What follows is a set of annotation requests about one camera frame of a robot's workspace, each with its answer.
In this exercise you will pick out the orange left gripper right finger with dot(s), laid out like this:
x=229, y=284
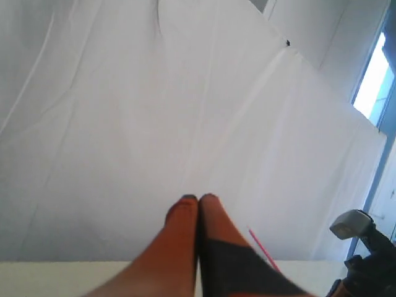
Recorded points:
x=229, y=265

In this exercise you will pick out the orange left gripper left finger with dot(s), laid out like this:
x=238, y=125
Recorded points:
x=167, y=266

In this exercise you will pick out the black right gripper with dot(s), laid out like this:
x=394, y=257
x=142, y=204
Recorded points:
x=373, y=275

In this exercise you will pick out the pink plastic straw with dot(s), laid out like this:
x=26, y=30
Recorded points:
x=264, y=251

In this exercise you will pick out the white backdrop cloth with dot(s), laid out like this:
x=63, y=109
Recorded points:
x=113, y=110

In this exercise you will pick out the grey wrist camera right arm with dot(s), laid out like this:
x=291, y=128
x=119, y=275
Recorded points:
x=353, y=223

